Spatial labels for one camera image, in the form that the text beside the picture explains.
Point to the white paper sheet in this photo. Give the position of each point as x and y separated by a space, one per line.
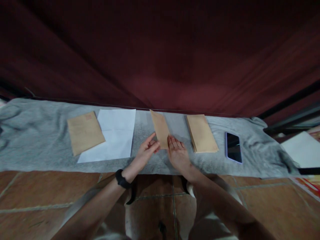
303 150

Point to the black metal frame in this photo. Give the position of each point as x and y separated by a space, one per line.
290 115

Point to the plain brown envelope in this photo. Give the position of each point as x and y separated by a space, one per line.
161 127

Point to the dark red curtain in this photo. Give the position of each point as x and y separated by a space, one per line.
160 55

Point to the red yellow patterned mat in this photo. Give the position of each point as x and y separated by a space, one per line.
308 183

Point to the person's legs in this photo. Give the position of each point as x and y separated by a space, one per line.
142 222

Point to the smartphone with lilac case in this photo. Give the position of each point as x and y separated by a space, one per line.
234 147

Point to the person's left hand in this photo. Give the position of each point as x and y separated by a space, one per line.
145 152

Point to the grey fleece cloth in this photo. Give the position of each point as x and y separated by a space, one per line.
37 140

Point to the brown envelope with red stamp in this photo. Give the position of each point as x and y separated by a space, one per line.
85 132

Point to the person's right hand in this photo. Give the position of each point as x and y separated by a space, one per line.
178 156

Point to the white paper sheets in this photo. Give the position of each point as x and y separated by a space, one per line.
117 135

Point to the stack of brown envelopes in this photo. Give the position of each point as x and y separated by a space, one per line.
202 133

